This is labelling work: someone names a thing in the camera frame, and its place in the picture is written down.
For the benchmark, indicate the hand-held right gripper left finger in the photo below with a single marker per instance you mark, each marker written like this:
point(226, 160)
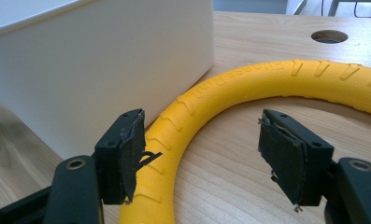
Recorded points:
point(119, 155)

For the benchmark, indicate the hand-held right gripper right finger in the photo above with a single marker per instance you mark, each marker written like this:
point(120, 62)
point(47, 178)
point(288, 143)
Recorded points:
point(293, 155)

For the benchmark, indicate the white storage box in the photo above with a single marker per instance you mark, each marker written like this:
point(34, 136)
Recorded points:
point(96, 65)

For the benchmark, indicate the grey metal stand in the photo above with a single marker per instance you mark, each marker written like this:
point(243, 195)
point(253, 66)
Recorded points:
point(334, 6)

